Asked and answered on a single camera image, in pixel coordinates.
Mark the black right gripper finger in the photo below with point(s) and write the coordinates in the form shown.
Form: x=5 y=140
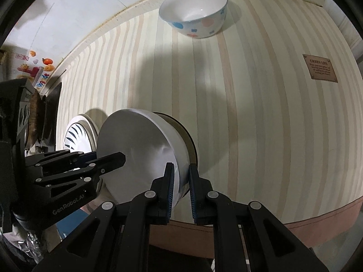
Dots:
x=161 y=203
x=200 y=204

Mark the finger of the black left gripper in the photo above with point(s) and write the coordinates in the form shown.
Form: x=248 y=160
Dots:
x=60 y=160

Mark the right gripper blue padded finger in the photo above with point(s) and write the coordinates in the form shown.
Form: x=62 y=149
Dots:
x=90 y=172

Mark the blue leaf pattern plate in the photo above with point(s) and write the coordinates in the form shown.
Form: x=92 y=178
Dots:
x=76 y=135

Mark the white bowl red pattern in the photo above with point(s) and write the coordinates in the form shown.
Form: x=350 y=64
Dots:
x=146 y=141

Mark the white bowl coloured dots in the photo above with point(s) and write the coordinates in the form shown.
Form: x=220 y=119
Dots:
x=194 y=18

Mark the white bowl dark rim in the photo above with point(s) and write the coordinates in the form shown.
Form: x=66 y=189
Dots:
x=185 y=149

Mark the steel wok with lid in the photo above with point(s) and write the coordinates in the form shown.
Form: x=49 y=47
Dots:
x=27 y=118

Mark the black induction cooktop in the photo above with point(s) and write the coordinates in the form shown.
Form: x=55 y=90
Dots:
x=49 y=109

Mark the striped cat counter mat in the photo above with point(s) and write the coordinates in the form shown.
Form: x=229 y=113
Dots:
x=264 y=129

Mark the brown mat label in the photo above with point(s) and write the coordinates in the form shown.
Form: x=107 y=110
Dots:
x=320 y=68

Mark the colourful wall stickers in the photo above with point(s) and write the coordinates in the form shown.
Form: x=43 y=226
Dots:
x=34 y=68

